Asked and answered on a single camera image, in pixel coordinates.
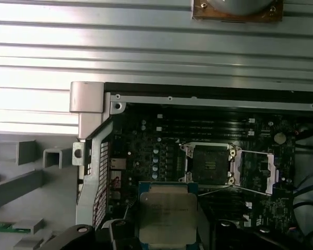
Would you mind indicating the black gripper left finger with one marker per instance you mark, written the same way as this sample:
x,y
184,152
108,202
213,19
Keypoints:
x,y
120,234

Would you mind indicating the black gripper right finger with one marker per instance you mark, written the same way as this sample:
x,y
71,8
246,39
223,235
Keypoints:
x,y
224,237

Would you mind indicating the silver CPU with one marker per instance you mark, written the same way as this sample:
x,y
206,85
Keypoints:
x,y
167,213

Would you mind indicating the metal socket cover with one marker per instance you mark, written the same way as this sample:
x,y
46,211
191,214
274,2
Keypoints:
x,y
236,169

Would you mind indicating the CPU socket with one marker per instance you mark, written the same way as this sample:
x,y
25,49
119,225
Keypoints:
x,y
211,161

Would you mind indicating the black PC case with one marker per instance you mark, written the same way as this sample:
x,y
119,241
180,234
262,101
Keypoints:
x,y
88,182

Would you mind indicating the silver network port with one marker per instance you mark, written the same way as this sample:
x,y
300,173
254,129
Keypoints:
x,y
118,163

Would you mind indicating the green motherboard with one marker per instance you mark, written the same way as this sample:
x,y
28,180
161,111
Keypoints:
x,y
146,145

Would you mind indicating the black RAM slot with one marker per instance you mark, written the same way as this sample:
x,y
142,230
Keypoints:
x,y
206,135
206,123
206,129
206,117

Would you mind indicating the silver coin cell battery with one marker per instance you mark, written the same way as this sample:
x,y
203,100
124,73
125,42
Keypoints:
x,y
279,137

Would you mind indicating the grey parts rack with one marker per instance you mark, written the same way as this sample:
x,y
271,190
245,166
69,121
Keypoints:
x,y
15,187

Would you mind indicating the green RAM stick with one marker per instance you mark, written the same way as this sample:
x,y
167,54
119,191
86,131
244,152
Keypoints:
x,y
2,225

